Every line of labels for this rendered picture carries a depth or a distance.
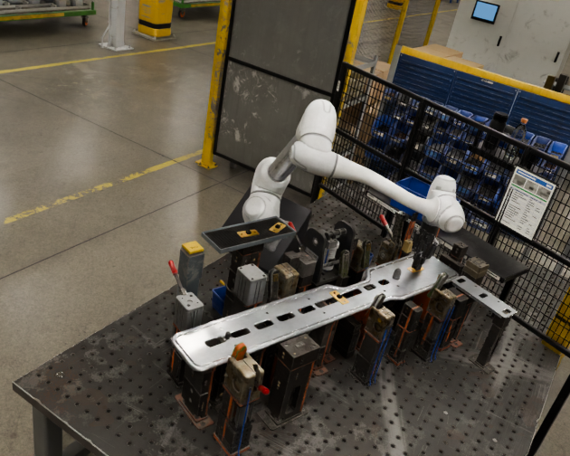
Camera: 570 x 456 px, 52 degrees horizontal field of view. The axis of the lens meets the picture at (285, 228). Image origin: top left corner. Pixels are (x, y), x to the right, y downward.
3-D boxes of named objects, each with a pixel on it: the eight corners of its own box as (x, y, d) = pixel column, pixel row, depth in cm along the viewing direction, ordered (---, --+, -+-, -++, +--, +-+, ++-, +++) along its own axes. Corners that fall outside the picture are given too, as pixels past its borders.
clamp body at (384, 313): (364, 390, 234) (386, 322, 217) (343, 370, 241) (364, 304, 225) (380, 382, 239) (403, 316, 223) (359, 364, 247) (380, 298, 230)
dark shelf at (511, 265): (501, 284, 265) (504, 279, 264) (364, 194, 322) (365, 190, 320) (527, 272, 278) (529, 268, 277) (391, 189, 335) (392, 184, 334)
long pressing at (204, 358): (200, 380, 183) (200, 376, 182) (165, 337, 197) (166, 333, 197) (462, 277, 267) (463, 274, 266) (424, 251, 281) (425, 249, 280)
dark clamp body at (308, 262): (288, 342, 251) (306, 268, 232) (270, 324, 259) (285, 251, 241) (307, 335, 257) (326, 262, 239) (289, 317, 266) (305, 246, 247)
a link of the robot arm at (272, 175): (244, 199, 297) (253, 162, 305) (274, 209, 301) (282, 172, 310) (303, 129, 229) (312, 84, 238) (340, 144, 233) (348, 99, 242)
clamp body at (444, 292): (424, 366, 253) (450, 302, 236) (404, 349, 261) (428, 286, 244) (438, 360, 259) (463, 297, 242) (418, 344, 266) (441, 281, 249)
